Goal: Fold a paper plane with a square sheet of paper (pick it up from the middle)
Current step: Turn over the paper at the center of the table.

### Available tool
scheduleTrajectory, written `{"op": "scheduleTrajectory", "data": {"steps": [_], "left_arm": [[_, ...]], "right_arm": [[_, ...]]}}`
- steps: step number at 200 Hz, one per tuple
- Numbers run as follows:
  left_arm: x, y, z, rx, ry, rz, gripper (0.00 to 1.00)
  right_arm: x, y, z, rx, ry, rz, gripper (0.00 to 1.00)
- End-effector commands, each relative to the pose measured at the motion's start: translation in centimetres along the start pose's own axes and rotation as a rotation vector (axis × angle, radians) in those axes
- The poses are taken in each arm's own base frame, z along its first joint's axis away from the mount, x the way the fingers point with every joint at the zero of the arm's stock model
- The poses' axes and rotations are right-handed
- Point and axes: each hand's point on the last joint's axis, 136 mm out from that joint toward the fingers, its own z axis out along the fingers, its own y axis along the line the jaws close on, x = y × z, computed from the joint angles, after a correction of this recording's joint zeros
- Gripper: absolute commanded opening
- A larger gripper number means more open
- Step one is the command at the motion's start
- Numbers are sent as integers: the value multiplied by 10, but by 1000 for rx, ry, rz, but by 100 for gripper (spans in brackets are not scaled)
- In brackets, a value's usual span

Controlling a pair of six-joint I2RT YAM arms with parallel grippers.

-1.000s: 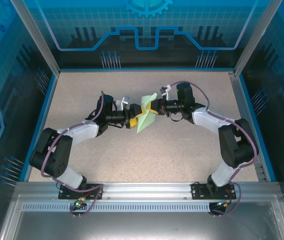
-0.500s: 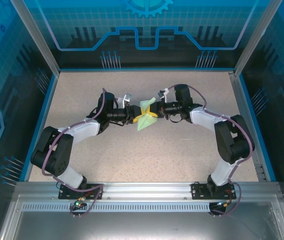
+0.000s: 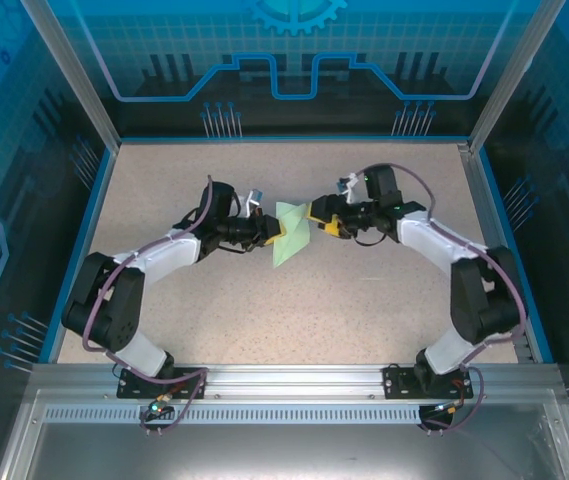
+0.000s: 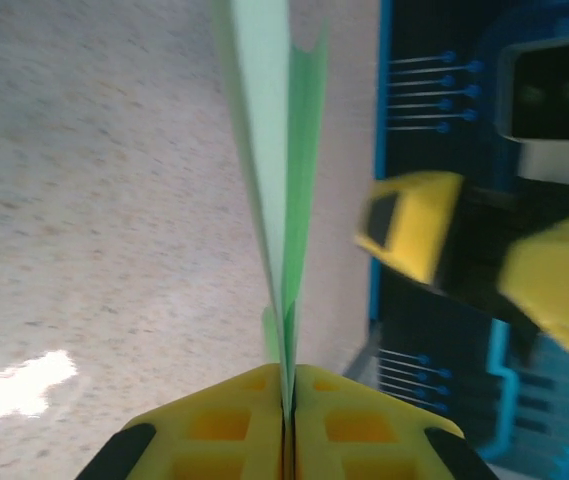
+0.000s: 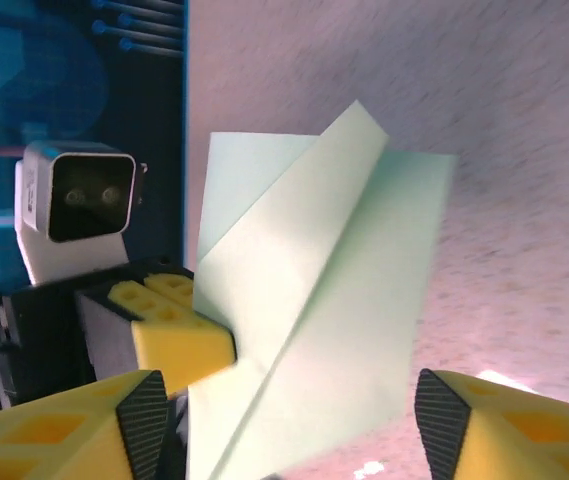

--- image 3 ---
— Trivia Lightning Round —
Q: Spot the light green paper sheet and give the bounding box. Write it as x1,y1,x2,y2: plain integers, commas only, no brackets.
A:
270,200,312,271

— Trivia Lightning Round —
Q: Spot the grey metal cover plate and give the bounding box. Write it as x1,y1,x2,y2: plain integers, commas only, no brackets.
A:
0,388,569,480

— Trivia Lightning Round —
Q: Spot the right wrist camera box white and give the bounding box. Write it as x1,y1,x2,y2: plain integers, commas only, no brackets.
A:
335,172,361,202

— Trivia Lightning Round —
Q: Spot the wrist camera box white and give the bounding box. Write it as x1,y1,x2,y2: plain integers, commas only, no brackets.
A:
335,172,361,202
245,187,268,217

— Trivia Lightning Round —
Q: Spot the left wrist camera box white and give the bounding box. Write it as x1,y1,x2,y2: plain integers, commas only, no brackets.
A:
245,187,268,217

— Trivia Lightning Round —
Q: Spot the aluminium side rail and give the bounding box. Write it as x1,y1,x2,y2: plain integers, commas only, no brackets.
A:
455,141,538,365

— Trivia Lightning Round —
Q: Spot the aluminium mounting rail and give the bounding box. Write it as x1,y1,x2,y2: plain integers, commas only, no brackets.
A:
31,363,563,402

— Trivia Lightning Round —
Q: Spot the aluminium frame post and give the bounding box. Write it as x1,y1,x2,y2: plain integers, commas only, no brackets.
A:
467,0,568,154
19,0,123,151

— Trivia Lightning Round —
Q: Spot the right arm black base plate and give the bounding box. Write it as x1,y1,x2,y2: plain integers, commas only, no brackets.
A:
382,364,475,400

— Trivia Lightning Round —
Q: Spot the slotted grey cable duct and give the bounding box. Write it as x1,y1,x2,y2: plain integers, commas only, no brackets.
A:
42,405,428,425

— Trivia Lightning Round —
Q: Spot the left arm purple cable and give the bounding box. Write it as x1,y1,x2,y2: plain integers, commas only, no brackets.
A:
82,174,215,435

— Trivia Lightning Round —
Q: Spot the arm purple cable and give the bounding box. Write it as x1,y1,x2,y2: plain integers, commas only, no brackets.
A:
82,174,215,435
358,162,529,432

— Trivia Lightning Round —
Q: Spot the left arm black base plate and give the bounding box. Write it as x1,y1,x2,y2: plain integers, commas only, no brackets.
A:
116,367,209,400

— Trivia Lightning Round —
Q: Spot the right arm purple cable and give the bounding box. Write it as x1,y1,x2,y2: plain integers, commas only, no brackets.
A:
358,162,529,432

